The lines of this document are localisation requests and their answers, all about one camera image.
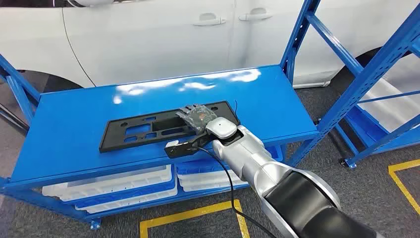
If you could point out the black camera bracket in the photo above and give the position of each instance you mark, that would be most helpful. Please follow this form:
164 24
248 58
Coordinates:
178 150

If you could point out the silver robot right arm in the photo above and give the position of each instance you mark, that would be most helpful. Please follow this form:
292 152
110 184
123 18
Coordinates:
249 154

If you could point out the black plastic frame part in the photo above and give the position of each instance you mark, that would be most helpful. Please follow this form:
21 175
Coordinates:
131 141

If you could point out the white car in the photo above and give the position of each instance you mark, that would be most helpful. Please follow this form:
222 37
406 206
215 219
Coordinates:
131 39

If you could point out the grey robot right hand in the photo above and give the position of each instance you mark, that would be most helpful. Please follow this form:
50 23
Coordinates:
197 116

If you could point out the large white plastic crate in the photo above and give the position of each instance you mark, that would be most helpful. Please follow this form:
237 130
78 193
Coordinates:
393 105

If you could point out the blue metal shelf rack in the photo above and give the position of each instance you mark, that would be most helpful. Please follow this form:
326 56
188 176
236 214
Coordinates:
65 131
364 126

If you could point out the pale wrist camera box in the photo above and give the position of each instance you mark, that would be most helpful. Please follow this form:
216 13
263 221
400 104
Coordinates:
221 127

